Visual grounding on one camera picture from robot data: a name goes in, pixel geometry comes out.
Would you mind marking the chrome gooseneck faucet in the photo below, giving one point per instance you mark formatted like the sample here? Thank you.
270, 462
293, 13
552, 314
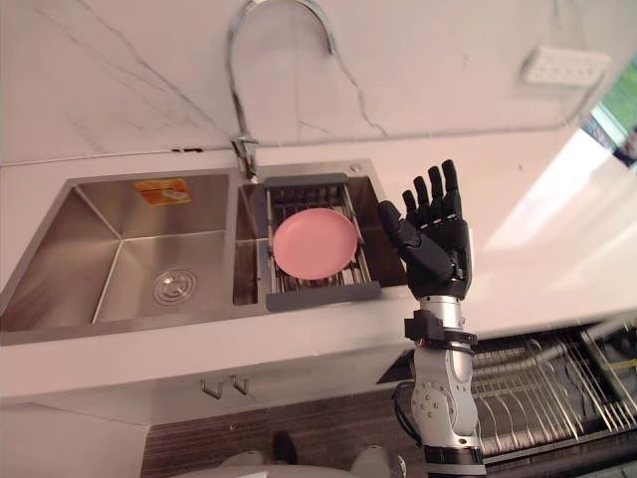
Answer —
259, 89

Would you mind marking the white base cabinet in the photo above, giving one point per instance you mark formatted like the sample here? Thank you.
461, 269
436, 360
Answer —
149, 393

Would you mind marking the pink plate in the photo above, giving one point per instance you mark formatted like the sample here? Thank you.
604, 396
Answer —
314, 242

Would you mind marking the orange sticker label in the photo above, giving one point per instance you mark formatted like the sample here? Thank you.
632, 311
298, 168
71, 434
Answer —
162, 192

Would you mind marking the metal dishwasher rack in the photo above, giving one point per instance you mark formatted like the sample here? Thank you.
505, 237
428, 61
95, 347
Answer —
547, 393

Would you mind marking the silver robot leg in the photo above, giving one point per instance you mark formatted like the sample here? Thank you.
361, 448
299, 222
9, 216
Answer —
373, 460

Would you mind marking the round sink drain strainer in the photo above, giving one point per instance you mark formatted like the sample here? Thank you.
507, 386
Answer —
173, 288

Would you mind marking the white wall power outlet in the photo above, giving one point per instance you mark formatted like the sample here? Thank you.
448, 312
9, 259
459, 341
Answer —
565, 66

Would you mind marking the stainless steel double sink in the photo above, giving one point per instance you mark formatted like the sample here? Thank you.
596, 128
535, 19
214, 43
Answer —
164, 249

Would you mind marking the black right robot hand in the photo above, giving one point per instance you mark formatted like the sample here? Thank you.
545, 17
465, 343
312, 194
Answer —
432, 245

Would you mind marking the grey sink drying rack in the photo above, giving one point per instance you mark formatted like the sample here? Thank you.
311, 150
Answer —
318, 284

